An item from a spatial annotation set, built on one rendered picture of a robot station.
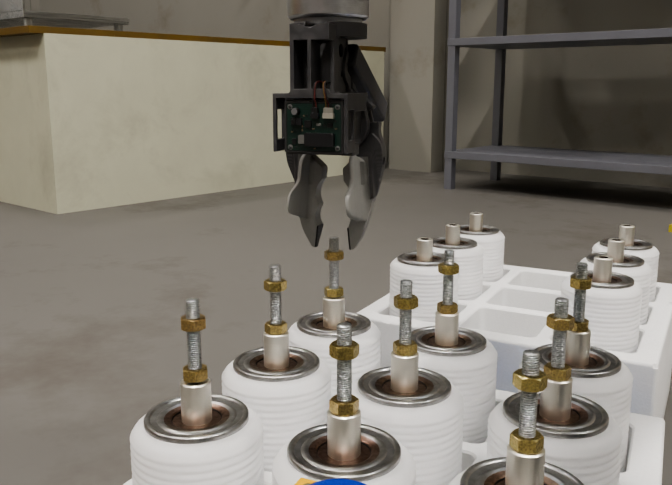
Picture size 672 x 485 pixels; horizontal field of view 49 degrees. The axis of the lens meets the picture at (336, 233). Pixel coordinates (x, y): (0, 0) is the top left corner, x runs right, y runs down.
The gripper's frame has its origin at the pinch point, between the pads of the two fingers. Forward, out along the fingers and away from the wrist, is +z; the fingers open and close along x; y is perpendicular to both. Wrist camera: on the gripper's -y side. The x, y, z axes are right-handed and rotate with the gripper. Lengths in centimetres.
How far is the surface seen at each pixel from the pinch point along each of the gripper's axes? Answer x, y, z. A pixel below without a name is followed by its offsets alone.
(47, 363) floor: -66, -33, 35
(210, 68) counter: -140, -233, -22
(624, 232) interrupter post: 29, -49, 7
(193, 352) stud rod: -2.3, 24.5, 4.1
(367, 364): 4.2, 2.7, 12.4
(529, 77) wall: -10, -349, -18
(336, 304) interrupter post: 0.6, 1.6, 6.9
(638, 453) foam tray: 29.1, 4.6, 16.5
